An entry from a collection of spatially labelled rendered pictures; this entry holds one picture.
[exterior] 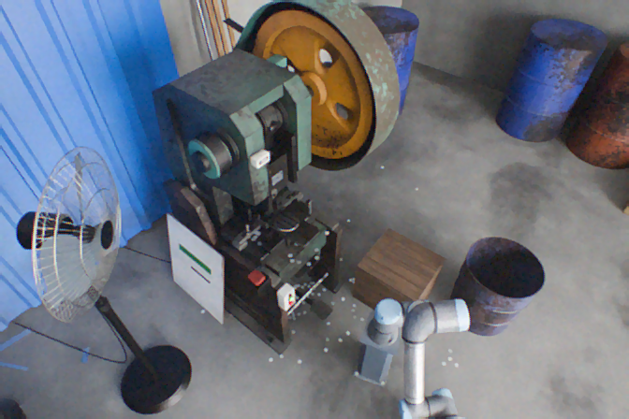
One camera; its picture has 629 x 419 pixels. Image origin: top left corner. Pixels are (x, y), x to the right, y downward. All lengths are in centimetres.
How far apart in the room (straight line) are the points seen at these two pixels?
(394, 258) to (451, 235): 80
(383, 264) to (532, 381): 106
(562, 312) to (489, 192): 110
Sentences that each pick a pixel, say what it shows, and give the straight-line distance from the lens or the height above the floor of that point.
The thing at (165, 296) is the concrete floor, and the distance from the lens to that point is 295.
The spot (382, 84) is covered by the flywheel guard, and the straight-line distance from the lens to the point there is 178.
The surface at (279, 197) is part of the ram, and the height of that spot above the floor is 97.
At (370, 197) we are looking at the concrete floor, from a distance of 338.
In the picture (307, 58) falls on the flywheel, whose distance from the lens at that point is 201.
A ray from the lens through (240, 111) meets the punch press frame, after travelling 162.
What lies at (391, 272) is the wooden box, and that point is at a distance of 251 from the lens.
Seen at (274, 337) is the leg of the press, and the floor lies 3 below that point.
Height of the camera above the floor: 239
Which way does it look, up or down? 48 degrees down
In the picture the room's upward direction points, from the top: straight up
